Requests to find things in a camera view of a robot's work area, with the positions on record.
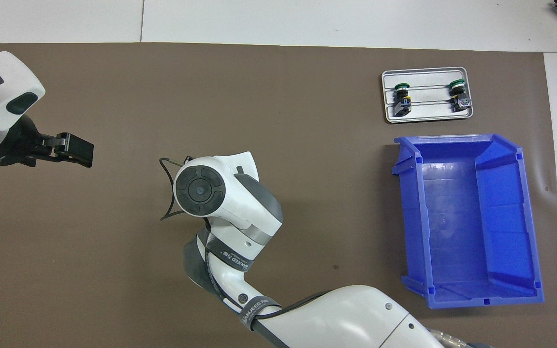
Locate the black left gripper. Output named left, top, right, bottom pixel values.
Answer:
left=0, top=116, right=94, bottom=168

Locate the brown table mat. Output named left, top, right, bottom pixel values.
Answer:
left=0, top=43, right=557, bottom=348

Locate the grey metal tray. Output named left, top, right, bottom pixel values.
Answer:
left=381, top=67, right=474, bottom=124

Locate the green push button switch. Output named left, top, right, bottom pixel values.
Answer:
left=393, top=82, right=412, bottom=118
left=448, top=79, right=473, bottom=113

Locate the blue plastic storage bin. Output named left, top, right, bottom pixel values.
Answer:
left=391, top=134, right=545, bottom=310

